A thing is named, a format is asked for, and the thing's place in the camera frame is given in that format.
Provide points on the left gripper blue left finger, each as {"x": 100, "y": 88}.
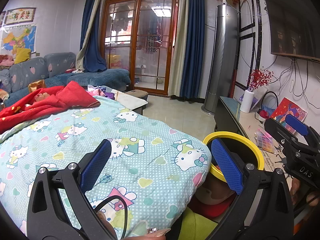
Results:
{"x": 92, "y": 164}

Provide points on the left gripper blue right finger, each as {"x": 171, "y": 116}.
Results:
{"x": 227, "y": 165}

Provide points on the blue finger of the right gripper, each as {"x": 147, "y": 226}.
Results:
{"x": 297, "y": 125}

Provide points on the yellow rim trash bin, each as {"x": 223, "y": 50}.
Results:
{"x": 240, "y": 145}

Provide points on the person right hand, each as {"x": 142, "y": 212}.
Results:
{"x": 297, "y": 194}

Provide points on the colourful diamond painting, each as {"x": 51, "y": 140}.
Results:
{"x": 285, "y": 108}

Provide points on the bead organiser tray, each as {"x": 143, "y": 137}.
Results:
{"x": 264, "y": 141}

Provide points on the white ribbed vase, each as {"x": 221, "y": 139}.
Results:
{"x": 247, "y": 101}

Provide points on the purple clothes pile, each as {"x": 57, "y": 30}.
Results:
{"x": 100, "y": 91}

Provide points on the white marble coffee table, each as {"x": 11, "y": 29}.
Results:
{"x": 137, "y": 105}

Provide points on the red blanket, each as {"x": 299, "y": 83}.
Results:
{"x": 46, "y": 101}

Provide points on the silver tower air conditioner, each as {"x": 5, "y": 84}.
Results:
{"x": 224, "y": 54}

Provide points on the blue right curtain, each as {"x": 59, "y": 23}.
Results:
{"x": 193, "y": 59}

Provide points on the blue curtain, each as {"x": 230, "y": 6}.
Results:
{"x": 193, "y": 59}
{"x": 89, "y": 58}

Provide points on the blue grey sofa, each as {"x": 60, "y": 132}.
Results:
{"x": 52, "y": 68}

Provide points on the blue left curtain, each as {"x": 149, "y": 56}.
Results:
{"x": 89, "y": 58}

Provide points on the yellow cushion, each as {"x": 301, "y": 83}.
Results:
{"x": 22, "y": 55}

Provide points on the wooden glass sliding door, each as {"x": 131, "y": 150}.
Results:
{"x": 139, "y": 36}

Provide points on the framed embroidery picture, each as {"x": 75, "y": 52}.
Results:
{"x": 19, "y": 15}

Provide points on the wall mounted television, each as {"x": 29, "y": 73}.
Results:
{"x": 294, "y": 28}

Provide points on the china wall map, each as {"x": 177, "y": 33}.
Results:
{"x": 22, "y": 36}

